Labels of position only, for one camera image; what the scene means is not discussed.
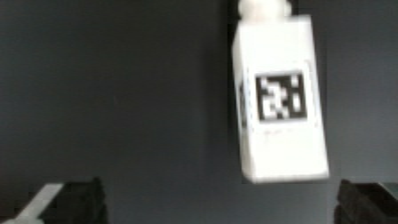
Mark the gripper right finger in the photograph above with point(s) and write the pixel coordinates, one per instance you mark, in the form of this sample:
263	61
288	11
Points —
366	203

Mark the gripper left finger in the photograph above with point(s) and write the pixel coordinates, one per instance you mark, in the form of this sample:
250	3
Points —
67	203

